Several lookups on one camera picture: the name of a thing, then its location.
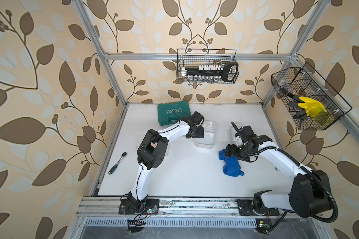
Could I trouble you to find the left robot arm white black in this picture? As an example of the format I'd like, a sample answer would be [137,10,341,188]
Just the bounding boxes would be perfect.
[128,112,204,202]

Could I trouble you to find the green plastic tool case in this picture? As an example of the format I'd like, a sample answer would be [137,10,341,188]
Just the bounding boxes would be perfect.
[157,101,191,126]

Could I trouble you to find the black wire basket right wall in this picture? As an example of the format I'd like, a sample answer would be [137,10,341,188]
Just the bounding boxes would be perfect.
[271,62,353,130]

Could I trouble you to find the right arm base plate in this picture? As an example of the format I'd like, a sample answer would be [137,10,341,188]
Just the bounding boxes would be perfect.
[236,199,280,216]

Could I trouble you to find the clear lunch box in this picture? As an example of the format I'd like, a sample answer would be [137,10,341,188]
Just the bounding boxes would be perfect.
[194,120,218,149]

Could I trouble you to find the black wire basket back wall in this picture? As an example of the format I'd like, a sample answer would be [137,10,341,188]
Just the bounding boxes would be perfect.
[176,48,239,85]

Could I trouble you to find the black socket set holder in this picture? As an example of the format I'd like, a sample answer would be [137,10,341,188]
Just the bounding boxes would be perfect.
[179,62,239,84]

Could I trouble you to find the black wire basket wall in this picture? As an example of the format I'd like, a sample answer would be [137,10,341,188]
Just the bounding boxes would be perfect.
[271,62,353,130]
[176,48,239,85]

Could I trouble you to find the black handled pliers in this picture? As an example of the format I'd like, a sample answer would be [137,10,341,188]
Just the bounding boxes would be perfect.
[280,88,309,120]

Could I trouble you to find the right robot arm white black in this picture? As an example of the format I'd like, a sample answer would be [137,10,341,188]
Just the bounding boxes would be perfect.
[225,123,339,223]

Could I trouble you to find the clear lunch box lid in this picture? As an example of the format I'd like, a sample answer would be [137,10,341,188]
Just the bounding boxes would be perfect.
[228,126,243,147]

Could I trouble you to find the yellow rubber glove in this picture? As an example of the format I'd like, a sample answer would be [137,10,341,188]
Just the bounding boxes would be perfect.
[298,97,328,118]

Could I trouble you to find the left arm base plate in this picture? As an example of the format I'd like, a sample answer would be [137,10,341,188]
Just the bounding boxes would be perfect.
[119,197,160,215]

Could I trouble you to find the aluminium front rail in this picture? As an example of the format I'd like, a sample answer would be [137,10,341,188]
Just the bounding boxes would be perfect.
[75,196,324,219]

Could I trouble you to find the blue cleaning cloth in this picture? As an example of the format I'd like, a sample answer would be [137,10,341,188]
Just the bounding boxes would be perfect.
[218,149,244,177]

